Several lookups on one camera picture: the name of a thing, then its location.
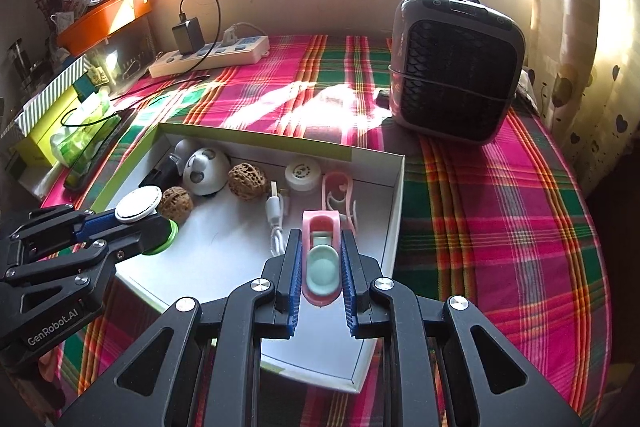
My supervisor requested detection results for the white power plug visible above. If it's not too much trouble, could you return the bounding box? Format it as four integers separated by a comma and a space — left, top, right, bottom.
222, 23, 261, 45

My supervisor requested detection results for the green white tissue pack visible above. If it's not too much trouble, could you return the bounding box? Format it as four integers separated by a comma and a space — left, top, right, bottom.
50, 97, 123, 168

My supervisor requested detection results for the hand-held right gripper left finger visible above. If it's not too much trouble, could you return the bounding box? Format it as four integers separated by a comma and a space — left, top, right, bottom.
60, 229, 303, 427

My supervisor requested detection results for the small white round cap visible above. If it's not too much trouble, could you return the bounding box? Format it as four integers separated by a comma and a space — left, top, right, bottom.
285, 159, 321, 192

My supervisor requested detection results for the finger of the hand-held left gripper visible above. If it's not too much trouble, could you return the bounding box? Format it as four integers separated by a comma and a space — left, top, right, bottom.
0, 213, 173, 303
9, 204, 121, 258

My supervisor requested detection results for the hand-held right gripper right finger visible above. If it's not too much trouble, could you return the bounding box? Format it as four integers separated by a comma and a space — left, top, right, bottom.
340, 229, 583, 427

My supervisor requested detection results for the green cup with white lid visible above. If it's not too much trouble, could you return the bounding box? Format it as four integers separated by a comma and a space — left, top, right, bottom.
114, 187, 180, 256

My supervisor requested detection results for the white green striped box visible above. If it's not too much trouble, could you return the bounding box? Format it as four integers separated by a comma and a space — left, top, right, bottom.
14, 57, 88, 135

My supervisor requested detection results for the brown walnut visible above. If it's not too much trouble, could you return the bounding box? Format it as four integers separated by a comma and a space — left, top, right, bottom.
159, 187, 194, 224
227, 163, 266, 196

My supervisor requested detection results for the black rectangular device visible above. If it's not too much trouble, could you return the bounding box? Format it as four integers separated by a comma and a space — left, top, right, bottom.
139, 155, 187, 188

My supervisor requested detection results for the pink toy with teal seat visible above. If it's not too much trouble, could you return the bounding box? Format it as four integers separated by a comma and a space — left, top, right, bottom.
301, 210, 346, 308

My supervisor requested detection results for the black charger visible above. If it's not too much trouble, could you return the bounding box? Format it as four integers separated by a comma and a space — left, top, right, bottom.
172, 18, 205, 55

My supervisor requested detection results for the person's left hand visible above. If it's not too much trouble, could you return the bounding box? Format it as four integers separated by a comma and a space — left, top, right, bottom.
39, 347, 65, 383

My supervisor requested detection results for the pink green plaid tablecloth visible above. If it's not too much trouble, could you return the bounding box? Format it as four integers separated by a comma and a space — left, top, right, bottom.
40, 34, 613, 427

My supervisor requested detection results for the beige heart print curtain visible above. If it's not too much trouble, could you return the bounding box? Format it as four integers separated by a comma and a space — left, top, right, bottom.
520, 0, 636, 168

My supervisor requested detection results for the white round panda gadget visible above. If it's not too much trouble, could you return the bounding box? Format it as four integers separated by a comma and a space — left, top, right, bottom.
182, 147, 232, 196

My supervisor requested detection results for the orange tray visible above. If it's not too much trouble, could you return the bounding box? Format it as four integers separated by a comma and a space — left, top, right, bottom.
56, 0, 152, 56

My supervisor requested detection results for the green cardboard box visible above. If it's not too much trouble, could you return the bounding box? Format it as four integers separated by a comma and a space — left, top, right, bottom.
90, 122, 407, 395

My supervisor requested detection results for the black charging cable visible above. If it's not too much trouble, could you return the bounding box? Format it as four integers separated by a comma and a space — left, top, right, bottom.
60, 0, 222, 130

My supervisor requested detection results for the white usb cable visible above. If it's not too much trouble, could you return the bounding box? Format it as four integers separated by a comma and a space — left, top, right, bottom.
265, 181, 301, 258

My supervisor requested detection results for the black smartphone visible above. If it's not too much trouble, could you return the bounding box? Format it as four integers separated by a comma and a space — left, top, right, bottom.
65, 107, 151, 194

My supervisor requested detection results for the pink plastic clip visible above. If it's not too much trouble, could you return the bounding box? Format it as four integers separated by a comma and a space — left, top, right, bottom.
321, 172, 358, 233

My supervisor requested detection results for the yellow-green box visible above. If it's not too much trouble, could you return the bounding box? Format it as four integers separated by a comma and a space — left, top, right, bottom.
12, 87, 83, 168

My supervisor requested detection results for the small grey fan heater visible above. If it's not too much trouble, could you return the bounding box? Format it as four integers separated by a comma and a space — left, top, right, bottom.
387, 0, 526, 145

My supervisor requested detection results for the white power strip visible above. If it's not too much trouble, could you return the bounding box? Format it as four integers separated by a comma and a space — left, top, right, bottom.
149, 34, 271, 79

